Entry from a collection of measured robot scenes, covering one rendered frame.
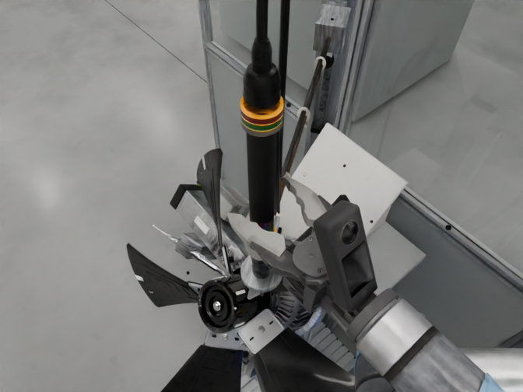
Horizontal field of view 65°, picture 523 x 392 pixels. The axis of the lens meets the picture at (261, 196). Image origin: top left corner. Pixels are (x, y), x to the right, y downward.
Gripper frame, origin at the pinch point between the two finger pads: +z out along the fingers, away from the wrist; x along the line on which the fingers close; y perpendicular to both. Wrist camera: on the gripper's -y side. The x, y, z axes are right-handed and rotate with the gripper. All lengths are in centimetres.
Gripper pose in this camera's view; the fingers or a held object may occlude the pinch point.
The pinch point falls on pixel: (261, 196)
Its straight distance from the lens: 53.2
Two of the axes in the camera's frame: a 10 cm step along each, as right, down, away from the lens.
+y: 0.0, 6.1, 7.9
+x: 7.7, -5.0, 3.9
